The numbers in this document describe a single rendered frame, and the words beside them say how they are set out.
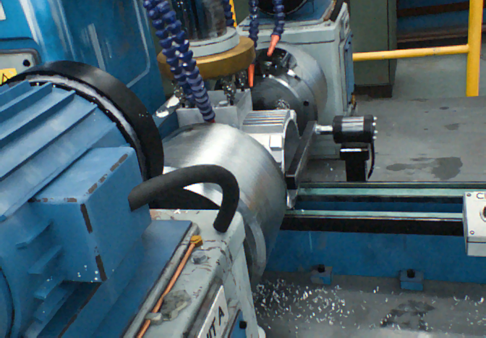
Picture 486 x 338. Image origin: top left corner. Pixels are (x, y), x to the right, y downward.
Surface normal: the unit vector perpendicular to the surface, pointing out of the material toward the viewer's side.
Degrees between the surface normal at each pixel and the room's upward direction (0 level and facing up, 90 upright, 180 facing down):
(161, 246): 0
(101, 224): 90
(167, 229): 0
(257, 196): 65
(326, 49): 90
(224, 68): 90
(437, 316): 0
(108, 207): 90
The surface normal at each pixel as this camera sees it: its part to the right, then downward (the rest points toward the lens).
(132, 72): 0.95, -0.02
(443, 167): -0.15, -0.90
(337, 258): -0.27, 0.44
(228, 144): 0.32, -0.80
